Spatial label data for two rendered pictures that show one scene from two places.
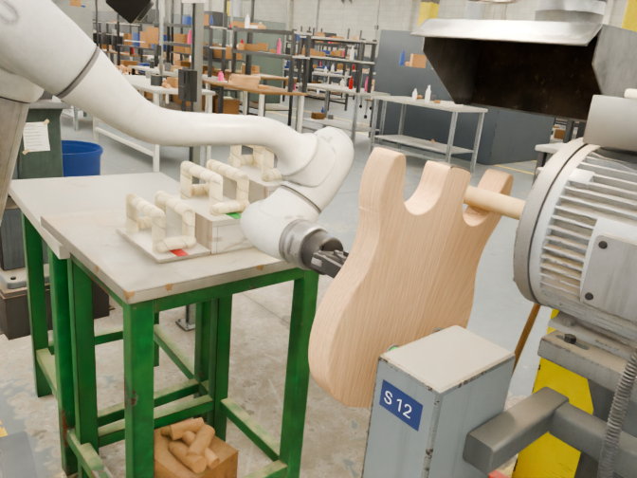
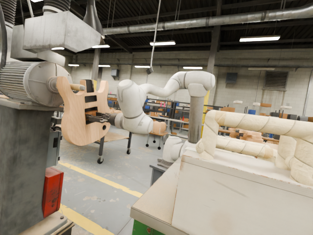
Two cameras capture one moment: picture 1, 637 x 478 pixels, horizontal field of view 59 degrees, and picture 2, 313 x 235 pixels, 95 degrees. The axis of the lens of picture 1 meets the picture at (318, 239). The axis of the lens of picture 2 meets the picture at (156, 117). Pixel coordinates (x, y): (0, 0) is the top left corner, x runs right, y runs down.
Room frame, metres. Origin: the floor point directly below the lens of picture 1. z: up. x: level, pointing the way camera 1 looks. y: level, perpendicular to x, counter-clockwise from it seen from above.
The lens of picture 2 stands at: (1.85, -0.16, 1.19)
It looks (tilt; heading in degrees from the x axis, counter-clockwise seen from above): 3 degrees down; 155
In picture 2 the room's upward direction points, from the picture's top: 8 degrees clockwise
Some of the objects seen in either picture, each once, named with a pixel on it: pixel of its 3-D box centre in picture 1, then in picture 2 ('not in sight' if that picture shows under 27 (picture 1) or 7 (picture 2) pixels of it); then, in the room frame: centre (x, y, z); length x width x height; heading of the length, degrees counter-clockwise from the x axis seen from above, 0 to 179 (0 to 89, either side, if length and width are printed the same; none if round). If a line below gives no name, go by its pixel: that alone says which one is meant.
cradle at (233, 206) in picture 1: (230, 206); not in sight; (1.46, 0.24, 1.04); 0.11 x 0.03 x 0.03; 132
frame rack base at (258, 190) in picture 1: (258, 201); (238, 196); (1.63, 0.19, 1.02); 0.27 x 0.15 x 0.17; 42
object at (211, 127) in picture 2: not in sight; (209, 137); (1.60, 0.10, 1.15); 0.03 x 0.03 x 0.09
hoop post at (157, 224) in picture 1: (158, 233); not in sight; (1.34, 0.40, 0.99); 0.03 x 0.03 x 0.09
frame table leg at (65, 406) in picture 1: (65, 361); not in sight; (1.56, 0.76, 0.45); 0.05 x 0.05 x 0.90; 42
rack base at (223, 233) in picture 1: (212, 220); not in sight; (1.53, 0.30, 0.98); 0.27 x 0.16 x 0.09; 42
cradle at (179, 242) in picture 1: (175, 243); not in sight; (1.36, 0.36, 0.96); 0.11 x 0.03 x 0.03; 132
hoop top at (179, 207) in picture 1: (173, 204); not in sight; (1.45, 0.39, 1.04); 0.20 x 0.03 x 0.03; 41
